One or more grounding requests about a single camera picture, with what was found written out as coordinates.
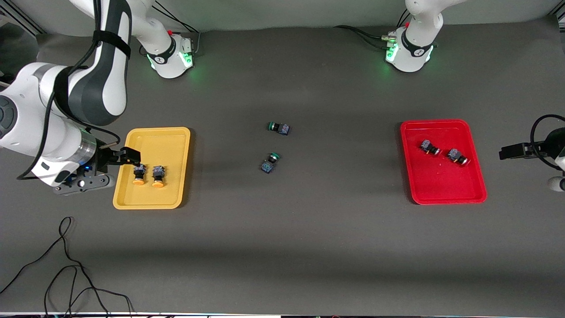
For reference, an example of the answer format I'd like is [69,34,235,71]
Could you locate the yellow plastic tray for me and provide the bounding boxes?
[113,127,191,210]

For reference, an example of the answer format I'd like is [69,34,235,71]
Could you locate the red plastic tray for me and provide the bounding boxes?
[400,119,487,206]

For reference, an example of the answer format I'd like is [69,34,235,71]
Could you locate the dark grey table cloth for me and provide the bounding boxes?
[0,15,565,316]

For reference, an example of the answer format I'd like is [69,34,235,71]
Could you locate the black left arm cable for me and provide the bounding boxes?
[531,114,565,170]

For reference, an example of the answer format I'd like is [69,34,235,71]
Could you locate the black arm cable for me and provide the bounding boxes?
[17,0,121,181]
[531,114,565,170]

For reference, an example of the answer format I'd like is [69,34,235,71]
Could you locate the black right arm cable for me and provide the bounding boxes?
[17,0,121,181]

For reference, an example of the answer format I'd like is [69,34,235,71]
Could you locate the thin black loose cable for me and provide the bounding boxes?
[0,216,133,318]

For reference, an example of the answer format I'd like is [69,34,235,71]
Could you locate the black left base cable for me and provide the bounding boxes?
[334,24,398,50]

